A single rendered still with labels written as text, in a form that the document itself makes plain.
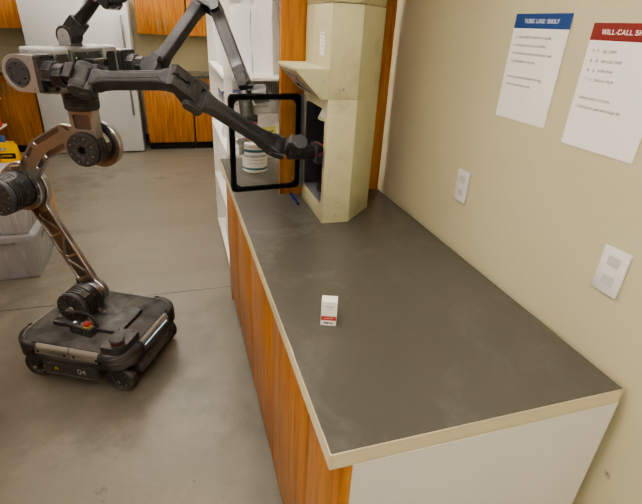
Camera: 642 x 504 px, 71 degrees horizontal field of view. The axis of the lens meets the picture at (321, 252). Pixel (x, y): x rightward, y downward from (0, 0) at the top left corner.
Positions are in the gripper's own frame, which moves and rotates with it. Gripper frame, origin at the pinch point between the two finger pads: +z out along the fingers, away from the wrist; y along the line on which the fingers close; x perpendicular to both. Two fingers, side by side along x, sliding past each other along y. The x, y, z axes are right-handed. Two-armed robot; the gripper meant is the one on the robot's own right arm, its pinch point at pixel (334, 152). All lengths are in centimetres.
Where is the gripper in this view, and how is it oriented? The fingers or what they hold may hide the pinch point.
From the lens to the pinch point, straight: 189.2
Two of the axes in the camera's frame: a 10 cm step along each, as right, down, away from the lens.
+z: 9.4, -0.5, 3.3
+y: -3.2, -4.3, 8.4
